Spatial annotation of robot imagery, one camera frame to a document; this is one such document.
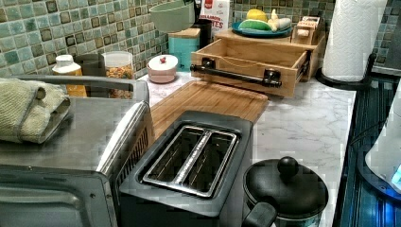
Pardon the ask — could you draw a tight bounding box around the sage green ceramic cup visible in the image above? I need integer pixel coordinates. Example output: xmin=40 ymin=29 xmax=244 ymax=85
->
xmin=149 ymin=0 xmax=195 ymax=33

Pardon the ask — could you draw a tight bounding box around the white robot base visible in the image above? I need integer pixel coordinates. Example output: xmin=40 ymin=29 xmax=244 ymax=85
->
xmin=358 ymin=85 xmax=401 ymax=201

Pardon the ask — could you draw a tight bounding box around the wooden drawer cabinet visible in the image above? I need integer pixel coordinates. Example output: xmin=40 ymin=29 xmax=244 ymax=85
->
xmin=215 ymin=28 xmax=325 ymax=81

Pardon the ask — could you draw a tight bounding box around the bamboo cutting board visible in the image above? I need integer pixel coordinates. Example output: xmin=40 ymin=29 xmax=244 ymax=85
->
xmin=151 ymin=80 xmax=269 ymax=138

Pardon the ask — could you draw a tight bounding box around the black two-slot toaster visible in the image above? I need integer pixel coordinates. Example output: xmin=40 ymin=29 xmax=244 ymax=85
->
xmin=120 ymin=111 xmax=253 ymax=227

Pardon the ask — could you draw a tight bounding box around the pink ceramic lidded jar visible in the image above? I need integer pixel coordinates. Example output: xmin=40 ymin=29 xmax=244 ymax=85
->
xmin=147 ymin=55 xmax=178 ymax=83

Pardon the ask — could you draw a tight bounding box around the teal canister with wooden lid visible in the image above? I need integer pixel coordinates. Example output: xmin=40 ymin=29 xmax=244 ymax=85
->
xmin=168 ymin=28 xmax=201 ymax=72

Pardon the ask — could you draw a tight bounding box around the black utensil crock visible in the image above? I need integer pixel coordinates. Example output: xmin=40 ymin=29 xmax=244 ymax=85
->
xmin=192 ymin=19 xmax=213 ymax=48

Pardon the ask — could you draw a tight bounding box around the blue plate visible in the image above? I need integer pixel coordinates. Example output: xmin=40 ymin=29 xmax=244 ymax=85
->
xmin=232 ymin=22 xmax=292 ymax=39

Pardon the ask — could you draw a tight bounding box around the clear cereal jar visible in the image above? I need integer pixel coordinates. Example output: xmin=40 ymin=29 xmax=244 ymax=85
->
xmin=102 ymin=51 xmax=133 ymax=99

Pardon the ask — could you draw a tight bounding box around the plush watermelon slice toy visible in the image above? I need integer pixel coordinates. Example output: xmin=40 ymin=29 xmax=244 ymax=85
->
xmin=238 ymin=19 xmax=271 ymax=30

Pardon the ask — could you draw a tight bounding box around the white cinnamon food box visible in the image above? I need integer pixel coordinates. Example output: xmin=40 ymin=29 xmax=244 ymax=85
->
xmin=200 ymin=0 xmax=230 ymax=36

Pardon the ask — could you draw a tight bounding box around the black pot with lid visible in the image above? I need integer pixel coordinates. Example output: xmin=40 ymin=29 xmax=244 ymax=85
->
xmin=241 ymin=156 xmax=329 ymax=227

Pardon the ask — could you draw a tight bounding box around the yellow plush lemon toy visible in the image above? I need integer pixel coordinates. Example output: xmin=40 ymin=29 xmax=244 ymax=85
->
xmin=246 ymin=9 xmax=268 ymax=22

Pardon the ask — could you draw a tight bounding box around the white plush toy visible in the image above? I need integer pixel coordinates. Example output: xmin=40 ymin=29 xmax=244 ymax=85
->
xmin=268 ymin=9 xmax=291 ymax=31

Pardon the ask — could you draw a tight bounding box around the small wooden toy box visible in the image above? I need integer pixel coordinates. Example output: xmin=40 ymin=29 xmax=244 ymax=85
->
xmin=291 ymin=16 xmax=323 ymax=45

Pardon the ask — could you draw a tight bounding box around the stainless steel toaster oven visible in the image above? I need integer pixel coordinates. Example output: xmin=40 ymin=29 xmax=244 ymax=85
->
xmin=0 ymin=76 xmax=154 ymax=227

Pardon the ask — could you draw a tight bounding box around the white-capped orange bottle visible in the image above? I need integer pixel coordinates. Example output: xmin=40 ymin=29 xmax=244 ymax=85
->
xmin=52 ymin=55 xmax=87 ymax=97

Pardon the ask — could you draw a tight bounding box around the black paper towel holder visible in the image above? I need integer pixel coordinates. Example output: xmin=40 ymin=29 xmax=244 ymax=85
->
xmin=315 ymin=53 xmax=376 ymax=91

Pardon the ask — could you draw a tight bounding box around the folded green dish towel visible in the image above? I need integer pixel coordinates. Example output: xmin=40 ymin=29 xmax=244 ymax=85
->
xmin=0 ymin=79 xmax=70 ymax=144

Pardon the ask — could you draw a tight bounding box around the white paper towel roll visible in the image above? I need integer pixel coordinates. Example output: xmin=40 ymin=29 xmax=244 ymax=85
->
xmin=322 ymin=0 xmax=388 ymax=82

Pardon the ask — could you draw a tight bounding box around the wooden drawer with black handle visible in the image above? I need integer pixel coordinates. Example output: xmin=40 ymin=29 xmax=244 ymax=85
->
xmin=190 ymin=39 xmax=309 ymax=96

